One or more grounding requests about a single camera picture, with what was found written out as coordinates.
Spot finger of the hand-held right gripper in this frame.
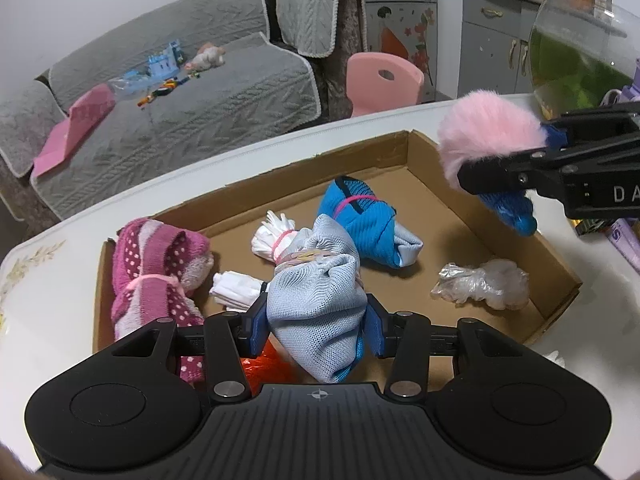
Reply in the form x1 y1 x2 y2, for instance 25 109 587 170
457 146 571 196
540 101 640 150

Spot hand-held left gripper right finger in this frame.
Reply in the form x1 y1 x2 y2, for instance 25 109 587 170
364 294 521 403

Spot glass fish bowl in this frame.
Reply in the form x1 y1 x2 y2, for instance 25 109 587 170
527 0 640 121

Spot scattered colourful toy pieces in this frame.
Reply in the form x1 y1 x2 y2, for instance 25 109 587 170
137 74 201 108

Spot pink dotted sock bundle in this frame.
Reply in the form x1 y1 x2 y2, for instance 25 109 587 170
111 217 215 386

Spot grey cabinet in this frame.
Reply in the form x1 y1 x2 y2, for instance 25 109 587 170
454 0 551 98

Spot fridge with flower stickers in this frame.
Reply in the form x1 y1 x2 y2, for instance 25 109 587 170
357 0 441 103

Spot pink white plush toy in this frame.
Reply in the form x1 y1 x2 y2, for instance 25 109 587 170
182 42 226 72

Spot pink plastic chair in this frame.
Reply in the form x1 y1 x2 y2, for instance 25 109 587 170
346 51 426 118

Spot grey knitted armrest cover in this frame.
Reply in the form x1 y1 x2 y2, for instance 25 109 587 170
0 80 68 178
276 0 368 58

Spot pink paper bag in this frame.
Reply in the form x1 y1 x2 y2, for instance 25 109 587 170
31 83 117 179

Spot white cloth bundle black band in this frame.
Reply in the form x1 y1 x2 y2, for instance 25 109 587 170
209 270 268 311

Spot clear plastic bag bundle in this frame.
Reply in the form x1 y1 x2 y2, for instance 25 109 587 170
431 258 531 311

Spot grey covered sofa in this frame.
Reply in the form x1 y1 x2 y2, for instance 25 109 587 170
0 0 371 223

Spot light blue mesh cloth bundle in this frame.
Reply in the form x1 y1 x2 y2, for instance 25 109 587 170
266 213 368 383

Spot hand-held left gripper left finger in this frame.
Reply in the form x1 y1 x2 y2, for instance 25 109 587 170
111 295 272 404

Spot shallow cardboard box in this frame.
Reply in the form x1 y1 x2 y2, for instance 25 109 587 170
92 129 583 361

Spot purple printed packet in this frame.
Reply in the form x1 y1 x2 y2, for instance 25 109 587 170
605 219 640 257

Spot purple plastic bottle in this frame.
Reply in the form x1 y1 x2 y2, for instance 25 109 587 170
600 57 640 110

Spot pink fluffy blue sock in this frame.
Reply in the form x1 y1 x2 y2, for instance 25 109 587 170
437 89 548 238

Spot white cloth bundle pink band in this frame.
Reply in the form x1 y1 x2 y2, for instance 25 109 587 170
251 211 301 263

